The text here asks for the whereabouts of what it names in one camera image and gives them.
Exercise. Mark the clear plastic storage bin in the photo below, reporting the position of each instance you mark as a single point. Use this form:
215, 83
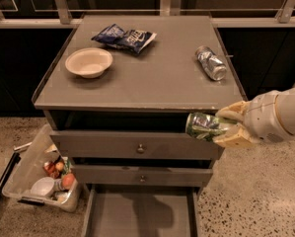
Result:
30, 169

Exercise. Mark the silver blue soda can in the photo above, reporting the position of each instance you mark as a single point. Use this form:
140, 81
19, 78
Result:
211, 64

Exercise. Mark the blue chip bag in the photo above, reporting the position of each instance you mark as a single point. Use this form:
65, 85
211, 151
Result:
133, 40

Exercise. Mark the grey bottom drawer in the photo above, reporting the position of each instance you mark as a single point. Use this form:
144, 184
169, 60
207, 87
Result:
137, 211

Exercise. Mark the white cup in bin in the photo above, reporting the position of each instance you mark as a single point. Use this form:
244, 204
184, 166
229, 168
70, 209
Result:
43, 187

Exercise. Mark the green soda can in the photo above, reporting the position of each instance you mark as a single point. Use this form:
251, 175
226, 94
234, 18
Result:
205, 127

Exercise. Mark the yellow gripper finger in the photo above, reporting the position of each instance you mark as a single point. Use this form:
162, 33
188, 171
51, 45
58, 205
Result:
235, 136
235, 111

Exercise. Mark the metal window railing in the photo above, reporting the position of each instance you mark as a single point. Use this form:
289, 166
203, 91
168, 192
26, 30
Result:
222, 13

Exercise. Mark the grey drawer cabinet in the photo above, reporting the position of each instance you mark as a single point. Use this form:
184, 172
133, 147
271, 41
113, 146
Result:
153, 91

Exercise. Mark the orange fruit in bin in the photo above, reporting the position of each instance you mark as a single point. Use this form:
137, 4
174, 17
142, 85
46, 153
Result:
67, 181

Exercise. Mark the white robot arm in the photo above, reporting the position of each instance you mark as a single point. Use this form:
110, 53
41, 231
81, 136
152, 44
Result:
286, 110

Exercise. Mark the grey drawer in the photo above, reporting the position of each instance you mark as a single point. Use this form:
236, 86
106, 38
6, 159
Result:
133, 145
149, 176
137, 211

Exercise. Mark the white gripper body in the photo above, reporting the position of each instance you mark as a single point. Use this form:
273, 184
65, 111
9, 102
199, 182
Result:
262, 115

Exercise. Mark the grey top drawer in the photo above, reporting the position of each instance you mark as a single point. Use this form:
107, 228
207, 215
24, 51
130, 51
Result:
133, 145

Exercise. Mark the grey middle drawer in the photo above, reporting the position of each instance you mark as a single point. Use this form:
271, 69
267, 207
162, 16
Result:
149, 176

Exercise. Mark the red snack packet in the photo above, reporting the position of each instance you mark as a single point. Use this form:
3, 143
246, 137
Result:
50, 170

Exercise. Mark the black bar on floor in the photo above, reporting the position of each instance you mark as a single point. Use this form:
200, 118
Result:
8, 170

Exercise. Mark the white paper bowl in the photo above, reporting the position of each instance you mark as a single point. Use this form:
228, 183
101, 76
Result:
89, 62

